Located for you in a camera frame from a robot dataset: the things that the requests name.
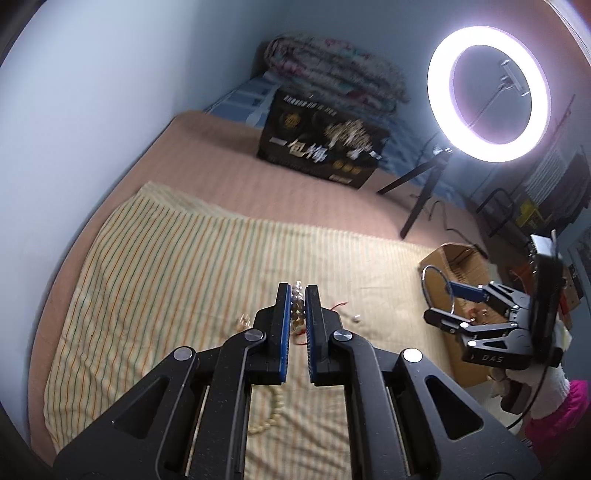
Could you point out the black printed carton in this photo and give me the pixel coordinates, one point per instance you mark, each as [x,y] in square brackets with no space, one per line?
[318,138]

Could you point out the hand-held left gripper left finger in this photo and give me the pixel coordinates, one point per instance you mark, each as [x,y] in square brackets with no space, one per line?
[282,323]

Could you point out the phone holder clamp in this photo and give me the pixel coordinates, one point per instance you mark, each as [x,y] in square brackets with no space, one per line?
[512,76]

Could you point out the pink clothing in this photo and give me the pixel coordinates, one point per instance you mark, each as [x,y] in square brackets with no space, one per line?
[568,415]

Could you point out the striped yellow cloth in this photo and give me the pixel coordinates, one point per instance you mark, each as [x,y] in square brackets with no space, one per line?
[184,277]

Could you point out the black metal chair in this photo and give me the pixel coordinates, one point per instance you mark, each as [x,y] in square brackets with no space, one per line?
[497,203]

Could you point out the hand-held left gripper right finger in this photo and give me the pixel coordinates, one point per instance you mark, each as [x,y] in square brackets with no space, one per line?
[312,323]

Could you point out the folded floral quilt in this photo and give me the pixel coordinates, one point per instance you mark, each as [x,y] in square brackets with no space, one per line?
[332,69]

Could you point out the pink bed sheet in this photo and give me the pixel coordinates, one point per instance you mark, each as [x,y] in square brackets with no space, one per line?
[221,152]

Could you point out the cardboard box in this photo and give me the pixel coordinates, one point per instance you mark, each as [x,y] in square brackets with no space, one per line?
[466,265]

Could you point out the yellow packet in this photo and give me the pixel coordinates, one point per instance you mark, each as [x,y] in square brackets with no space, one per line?
[526,215]

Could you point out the silver bangle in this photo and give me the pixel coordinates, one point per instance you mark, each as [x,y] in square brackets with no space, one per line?
[429,272]

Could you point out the black tripod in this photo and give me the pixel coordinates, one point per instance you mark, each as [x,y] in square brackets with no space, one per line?
[415,203]

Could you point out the small beige trinket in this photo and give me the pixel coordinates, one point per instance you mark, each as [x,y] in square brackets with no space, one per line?
[244,321]

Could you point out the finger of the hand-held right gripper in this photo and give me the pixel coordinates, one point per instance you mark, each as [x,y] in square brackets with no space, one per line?
[443,321]
[464,290]

